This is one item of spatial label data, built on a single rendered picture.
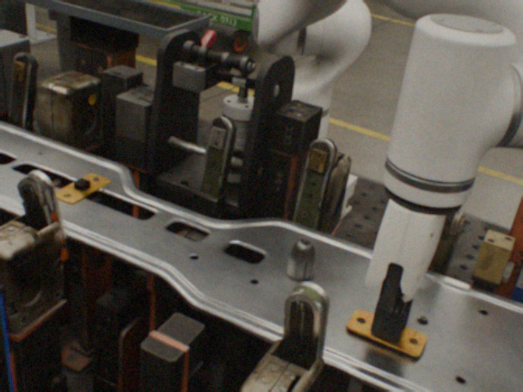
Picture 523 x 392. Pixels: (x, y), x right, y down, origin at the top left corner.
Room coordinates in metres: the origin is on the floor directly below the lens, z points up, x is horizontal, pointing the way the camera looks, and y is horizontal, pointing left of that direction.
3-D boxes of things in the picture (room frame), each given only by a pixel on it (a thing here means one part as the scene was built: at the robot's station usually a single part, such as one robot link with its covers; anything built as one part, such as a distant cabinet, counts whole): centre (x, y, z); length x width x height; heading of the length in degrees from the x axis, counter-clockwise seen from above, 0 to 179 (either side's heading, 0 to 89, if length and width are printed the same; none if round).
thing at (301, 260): (0.65, -0.06, 1.02); 0.03 x 0.03 x 0.07
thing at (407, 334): (0.56, -0.16, 1.01); 0.08 x 0.04 x 0.01; 66
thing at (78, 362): (0.80, 0.25, 0.84); 0.13 x 0.05 x 0.29; 156
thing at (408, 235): (0.56, -0.16, 1.14); 0.10 x 0.07 x 0.11; 156
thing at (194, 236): (0.72, 0.09, 0.84); 0.12 x 0.05 x 0.29; 156
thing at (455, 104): (0.56, -0.16, 1.28); 0.09 x 0.08 x 0.13; 101
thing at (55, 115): (1.00, 0.34, 0.89); 0.13 x 0.11 x 0.38; 156
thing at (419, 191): (0.56, -0.16, 1.20); 0.09 x 0.08 x 0.03; 156
